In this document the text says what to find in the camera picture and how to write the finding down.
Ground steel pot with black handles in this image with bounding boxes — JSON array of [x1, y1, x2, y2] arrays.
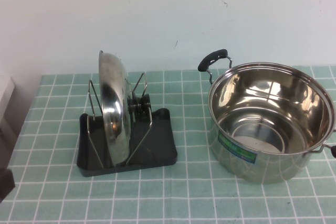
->
[[198, 48, 336, 184]]

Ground steel pot lid black knob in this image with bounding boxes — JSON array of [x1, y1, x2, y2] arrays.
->
[[98, 50, 153, 162]]

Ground dark grey wire lid rack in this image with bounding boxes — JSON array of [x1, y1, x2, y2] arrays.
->
[[77, 73, 180, 179]]

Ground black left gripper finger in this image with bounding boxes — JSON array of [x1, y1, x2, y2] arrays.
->
[[0, 168, 15, 196]]

